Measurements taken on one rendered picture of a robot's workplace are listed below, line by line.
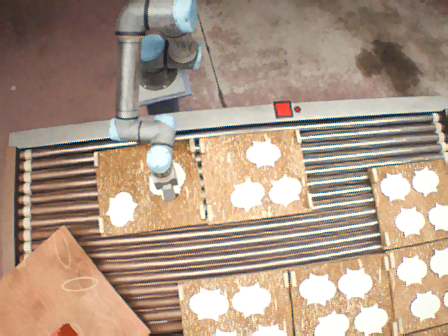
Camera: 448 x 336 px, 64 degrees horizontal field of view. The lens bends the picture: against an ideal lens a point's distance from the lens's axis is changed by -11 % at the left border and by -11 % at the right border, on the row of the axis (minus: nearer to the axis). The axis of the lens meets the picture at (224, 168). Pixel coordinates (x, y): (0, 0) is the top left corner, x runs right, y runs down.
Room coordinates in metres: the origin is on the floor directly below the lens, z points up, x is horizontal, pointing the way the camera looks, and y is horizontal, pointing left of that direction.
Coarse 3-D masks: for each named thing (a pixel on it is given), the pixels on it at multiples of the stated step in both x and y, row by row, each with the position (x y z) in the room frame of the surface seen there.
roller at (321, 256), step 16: (288, 256) 0.16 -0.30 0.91; (304, 256) 0.17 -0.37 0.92; (320, 256) 0.18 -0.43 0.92; (336, 256) 0.19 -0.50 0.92; (160, 272) 0.02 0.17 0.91; (176, 272) 0.03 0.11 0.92; (192, 272) 0.05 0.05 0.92; (208, 272) 0.06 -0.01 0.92; (224, 272) 0.07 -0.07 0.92; (240, 272) 0.08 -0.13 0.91
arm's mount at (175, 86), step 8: (176, 72) 0.88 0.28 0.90; (176, 80) 0.84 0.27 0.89; (144, 88) 0.78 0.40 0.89; (152, 88) 0.78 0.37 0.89; (160, 88) 0.79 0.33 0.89; (168, 88) 0.80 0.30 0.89; (176, 88) 0.80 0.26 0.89; (144, 96) 0.74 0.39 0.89; (152, 96) 0.75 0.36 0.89; (160, 96) 0.75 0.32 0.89; (168, 96) 0.77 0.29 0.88
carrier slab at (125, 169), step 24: (144, 144) 0.51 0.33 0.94; (96, 168) 0.38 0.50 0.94; (120, 168) 0.39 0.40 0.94; (144, 168) 0.41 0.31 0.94; (192, 168) 0.44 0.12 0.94; (120, 192) 0.30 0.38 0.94; (144, 192) 0.31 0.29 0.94; (192, 192) 0.35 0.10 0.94; (144, 216) 0.22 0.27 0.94; (168, 216) 0.24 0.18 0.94; (192, 216) 0.26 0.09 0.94
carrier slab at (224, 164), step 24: (216, 144) 0.56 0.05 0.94; (240, 144) 0.57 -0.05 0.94; (288, 144) 0.61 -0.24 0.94; (216, 168) 0.46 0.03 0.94; (240, 168) 0.48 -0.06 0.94; (264, 168) 0.49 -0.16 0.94; (288, 168) 0.51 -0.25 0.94; (216, 192) 0.36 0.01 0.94; (264, 192) 0.40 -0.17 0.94; (216, 216) 0.27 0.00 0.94; (240, 216) 0.29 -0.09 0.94; (264, 216) 0.30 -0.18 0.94
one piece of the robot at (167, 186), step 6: (150, 174) 0.34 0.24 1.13; (174, 174) 0.36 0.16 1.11; (156, 180) 0.33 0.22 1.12; (168, 180) 0.33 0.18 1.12; (174, 180) 0.34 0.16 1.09; (156, 186) 0.32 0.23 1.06; (162, 186) 0.32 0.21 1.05; (168, 186) 0.33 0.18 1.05; (168, 192) 0.31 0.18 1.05; (174, 192) 0.31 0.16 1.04; (168, 198) 0.29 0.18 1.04; (174, 198) 0.29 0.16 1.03
